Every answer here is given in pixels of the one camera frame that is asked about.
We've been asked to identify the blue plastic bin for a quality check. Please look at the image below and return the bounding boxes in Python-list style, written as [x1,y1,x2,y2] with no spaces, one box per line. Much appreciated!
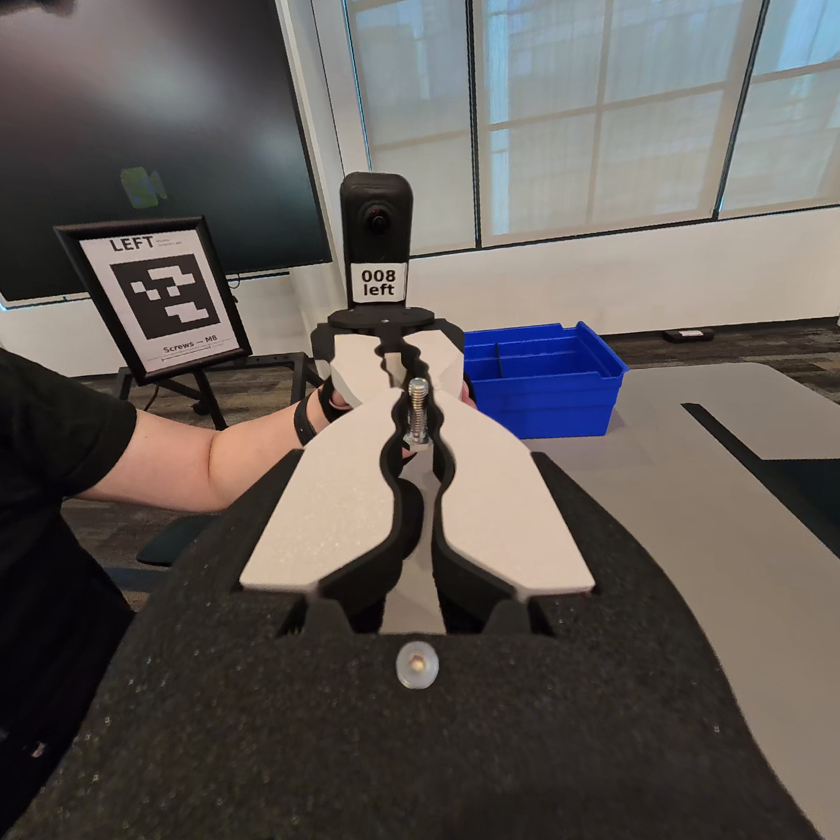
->
[462,322,630,439]

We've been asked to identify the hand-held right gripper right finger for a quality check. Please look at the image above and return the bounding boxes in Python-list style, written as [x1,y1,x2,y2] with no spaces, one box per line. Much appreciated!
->
[428,387,597,636]

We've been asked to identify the framed marker sign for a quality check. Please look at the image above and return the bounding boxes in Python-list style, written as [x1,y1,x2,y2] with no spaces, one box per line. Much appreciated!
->
[54,217,253,388]

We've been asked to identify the person's left hand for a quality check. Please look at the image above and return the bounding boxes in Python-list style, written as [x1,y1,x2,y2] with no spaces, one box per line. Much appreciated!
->
[303,389,358,454]

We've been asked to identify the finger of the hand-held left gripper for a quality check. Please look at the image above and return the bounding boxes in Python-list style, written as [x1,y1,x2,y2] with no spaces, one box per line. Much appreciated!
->
[402,327,468,396]
[327,335,403,408]

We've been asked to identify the silver hex bolt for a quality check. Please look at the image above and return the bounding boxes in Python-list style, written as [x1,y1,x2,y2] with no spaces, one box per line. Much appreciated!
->
[395,377,435,452]

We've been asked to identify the window with white blinds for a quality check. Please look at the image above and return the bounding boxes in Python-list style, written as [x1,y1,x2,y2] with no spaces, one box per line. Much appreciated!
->
[348,0,840,247]

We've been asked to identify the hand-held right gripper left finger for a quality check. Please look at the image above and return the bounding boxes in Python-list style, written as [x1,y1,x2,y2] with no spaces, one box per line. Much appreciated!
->
[238,387,426,636]

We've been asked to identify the large black screen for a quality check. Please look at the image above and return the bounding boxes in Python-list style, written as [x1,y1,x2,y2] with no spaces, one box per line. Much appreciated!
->
[0,0,333,304]

